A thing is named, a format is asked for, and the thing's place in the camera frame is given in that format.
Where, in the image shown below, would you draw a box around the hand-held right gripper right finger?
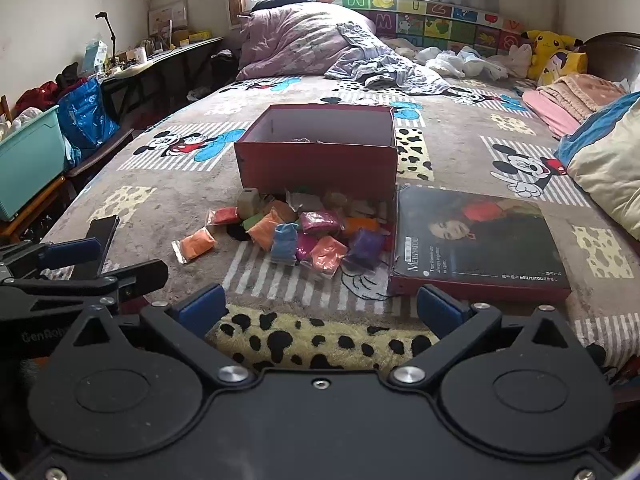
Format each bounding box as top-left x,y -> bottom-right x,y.
390,284 -> 577,387

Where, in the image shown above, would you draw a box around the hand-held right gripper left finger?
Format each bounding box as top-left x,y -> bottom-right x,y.
70,282 -> 256,387

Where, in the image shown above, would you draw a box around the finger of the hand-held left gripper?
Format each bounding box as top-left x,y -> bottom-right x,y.
0,236 -> 104,282
0,258 -> 170,322

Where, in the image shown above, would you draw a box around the pile of coloured clay packets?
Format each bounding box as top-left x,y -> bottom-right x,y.
171,187 -> 397,281

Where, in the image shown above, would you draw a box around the red cardboard shoebox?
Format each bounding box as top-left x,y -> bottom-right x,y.
233,104 -> 399,197

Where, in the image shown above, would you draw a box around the black smartphone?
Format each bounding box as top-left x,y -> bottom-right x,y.
86,214 -> 121,272

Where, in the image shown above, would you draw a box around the shoebox lid with portrait print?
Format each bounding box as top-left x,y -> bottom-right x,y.
387,184 -> 572,303

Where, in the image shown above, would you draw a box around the printed cartoon blanket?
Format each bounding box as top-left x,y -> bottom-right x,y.
37,72 -> 640,377

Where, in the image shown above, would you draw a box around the teal plastic storage bin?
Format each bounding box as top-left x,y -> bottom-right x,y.
0,105 -> 69,222

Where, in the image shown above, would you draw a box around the blue plastic bag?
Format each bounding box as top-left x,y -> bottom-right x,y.
56,77 -> 121,167

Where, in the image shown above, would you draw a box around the red clothing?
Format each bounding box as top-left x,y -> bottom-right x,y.
12,81 -> 61,117

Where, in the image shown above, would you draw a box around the dark desk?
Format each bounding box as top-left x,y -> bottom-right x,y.
100,35 -> 226,117

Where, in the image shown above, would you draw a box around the cream pillow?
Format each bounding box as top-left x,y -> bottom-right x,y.
567,107 -> 640,242

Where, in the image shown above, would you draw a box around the black microphone stand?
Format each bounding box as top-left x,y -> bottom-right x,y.
95,10 -> 121,69

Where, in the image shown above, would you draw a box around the dark cloth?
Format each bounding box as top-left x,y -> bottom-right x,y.
209,49 -> 242,87

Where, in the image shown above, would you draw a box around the blue pillow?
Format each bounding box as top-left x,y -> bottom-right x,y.
554,91 -> 640,167

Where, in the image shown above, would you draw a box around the yellow boxes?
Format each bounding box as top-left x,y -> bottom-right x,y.
172,28 -> 214,45

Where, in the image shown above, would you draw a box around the grey striped clothing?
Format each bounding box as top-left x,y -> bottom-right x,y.
324,22 -> 452,97

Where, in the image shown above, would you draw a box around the white clothing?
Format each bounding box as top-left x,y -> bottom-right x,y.
414,45 -> 512,82

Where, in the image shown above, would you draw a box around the folded pink fleece blanket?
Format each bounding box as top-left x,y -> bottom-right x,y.
522,73 -> 627,139

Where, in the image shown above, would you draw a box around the framed picture board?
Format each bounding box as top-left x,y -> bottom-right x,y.
148,0 -> 190,39

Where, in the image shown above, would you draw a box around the white plush toy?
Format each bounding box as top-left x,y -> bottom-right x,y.
507,42 -> 534,79

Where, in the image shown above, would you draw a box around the yellow plush toy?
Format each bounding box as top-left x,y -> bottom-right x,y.
520,29 -> 589,87

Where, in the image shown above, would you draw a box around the purple duvet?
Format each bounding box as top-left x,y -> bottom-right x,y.
235,2 -> 382,82

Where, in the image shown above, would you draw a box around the colourful alphabet foam mat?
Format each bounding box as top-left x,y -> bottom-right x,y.
305,0 -> 537,54

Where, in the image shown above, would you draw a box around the dark wooden headboard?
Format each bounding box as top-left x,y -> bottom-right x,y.
581,32 -> 640,94

